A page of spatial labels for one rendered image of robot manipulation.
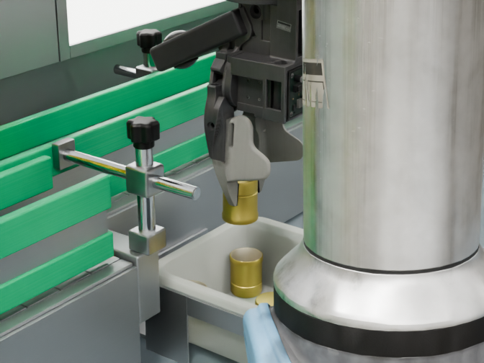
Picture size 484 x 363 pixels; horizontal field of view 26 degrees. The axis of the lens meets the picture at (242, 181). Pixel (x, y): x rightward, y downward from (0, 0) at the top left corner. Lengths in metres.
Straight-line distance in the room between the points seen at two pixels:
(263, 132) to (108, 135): 0.16
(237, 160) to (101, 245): 0.15
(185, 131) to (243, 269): 0.17
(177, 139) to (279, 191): 0.20
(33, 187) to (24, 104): 0.28
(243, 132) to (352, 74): 0.51
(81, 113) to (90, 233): 0.23
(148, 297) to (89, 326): 0.08
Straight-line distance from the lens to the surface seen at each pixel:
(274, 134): 1.01
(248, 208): 1.01
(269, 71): 0.92
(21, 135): 1.08
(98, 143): 1.05
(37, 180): 0.97
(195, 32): 0.97
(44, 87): 1.26
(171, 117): 1.13
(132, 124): 0.92
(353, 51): 0.46
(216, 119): 0.94
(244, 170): 0.97
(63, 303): 0.91
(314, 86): 0.48
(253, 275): 1.11
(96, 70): 1.31
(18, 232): 0.87
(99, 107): 1.15
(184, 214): 1.16
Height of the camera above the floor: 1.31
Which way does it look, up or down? 22 degrees down
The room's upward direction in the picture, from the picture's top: straight up
